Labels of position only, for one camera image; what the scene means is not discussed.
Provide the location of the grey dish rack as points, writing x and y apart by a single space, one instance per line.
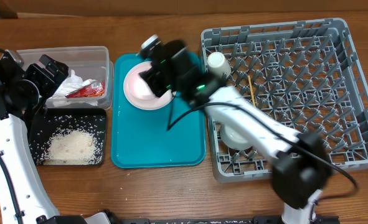
306 75

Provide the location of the red snack wrapper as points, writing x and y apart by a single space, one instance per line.
96 88

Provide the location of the black plastic tray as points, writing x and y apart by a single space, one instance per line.
99 118

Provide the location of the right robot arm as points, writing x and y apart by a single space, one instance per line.
300 168

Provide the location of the small pink bowl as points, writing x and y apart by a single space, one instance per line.
139 88

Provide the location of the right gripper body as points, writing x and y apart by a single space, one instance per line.
164 83

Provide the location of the pink plate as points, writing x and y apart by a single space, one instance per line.
153 104

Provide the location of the clear plastic bin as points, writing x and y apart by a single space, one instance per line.
89 62

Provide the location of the white rice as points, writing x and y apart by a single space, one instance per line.
71 146

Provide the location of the white napkin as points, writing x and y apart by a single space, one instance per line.
70 84

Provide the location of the wooden chopstick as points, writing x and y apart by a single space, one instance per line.
251 90

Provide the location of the small white cup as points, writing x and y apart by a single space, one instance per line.
218 65

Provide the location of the grey bowl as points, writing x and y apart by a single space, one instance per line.
232 138

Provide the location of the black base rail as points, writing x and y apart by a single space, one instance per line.
274 219

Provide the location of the teal serving tray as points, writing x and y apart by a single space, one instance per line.
141 139

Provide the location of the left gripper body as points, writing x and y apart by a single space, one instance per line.
38 86

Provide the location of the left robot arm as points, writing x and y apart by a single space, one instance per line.
23 93

